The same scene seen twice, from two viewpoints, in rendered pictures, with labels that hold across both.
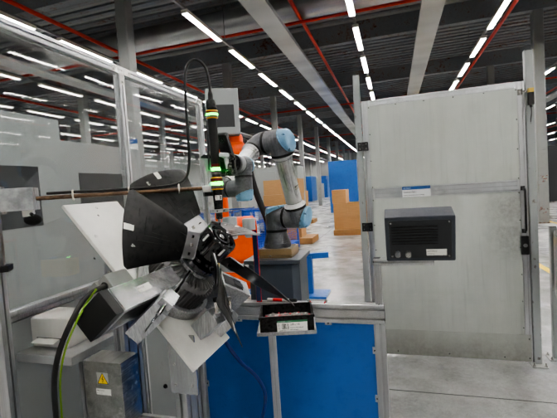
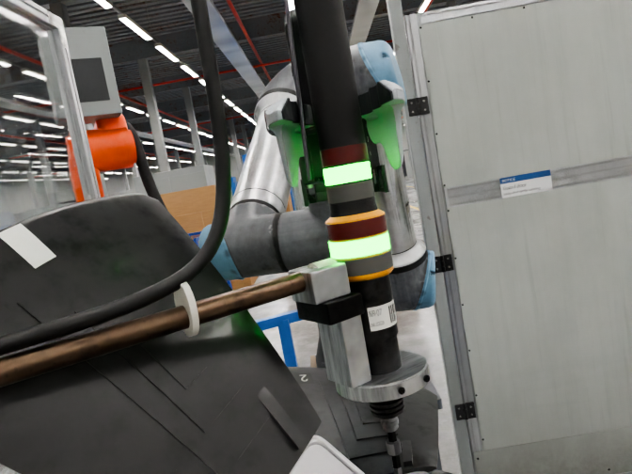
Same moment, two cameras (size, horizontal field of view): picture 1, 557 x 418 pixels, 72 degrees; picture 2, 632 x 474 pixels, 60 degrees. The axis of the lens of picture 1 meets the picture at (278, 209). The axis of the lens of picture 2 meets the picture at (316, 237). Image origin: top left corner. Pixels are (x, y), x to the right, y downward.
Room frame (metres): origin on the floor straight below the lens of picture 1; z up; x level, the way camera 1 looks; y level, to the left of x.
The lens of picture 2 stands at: (1.03, 0.35, 1.46)
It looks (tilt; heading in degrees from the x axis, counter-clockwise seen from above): 6 degrees down; 345
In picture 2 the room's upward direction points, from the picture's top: 10 degrees counter-clockwise
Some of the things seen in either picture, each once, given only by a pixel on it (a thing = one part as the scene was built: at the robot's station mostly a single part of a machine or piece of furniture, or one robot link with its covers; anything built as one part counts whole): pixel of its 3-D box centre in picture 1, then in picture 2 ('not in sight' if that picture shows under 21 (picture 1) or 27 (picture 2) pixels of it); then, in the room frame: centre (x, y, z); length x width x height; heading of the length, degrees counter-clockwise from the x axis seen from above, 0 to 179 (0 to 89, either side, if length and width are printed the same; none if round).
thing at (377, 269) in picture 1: (377, 280); not in sight; (1.59, -0.40, 0.96); 0.03 x 0.03 x 0.20; 73
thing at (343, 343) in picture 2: (215, 199); (361, 323); (1.40, 0.23, 1.35); 0.09 x 0.07 x 0.10; 108
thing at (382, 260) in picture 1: (402, 260); not in sight; (1.56, -0.49, 1.04); 0.24 x 0.03 x 0.03; 73
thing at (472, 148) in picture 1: (443, 214); (576, 220); (2.84, -1.22, 1.10); 1.21 x 0.06 x 2.20; 73
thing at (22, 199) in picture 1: (17, 199); not in sight; (1.21, 0.81, 1.39); 0.10 x 0.07 x 0.09; 108
